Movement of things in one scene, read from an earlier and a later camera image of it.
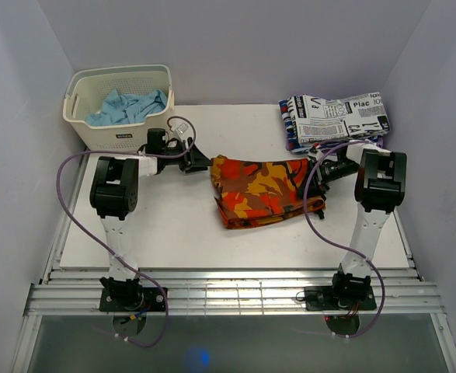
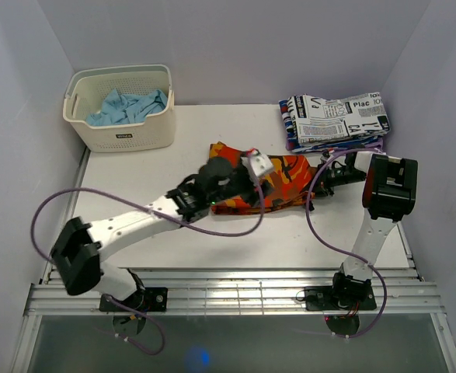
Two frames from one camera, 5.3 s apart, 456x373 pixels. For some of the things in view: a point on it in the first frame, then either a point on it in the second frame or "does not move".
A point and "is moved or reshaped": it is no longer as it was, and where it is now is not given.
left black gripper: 194,162 → 263,189
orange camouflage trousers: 251,193 is moved or reshaped
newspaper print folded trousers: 316,118 does not move
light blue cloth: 128,109 does not move
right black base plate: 323,298 does not move
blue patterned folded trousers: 292,137 does not move
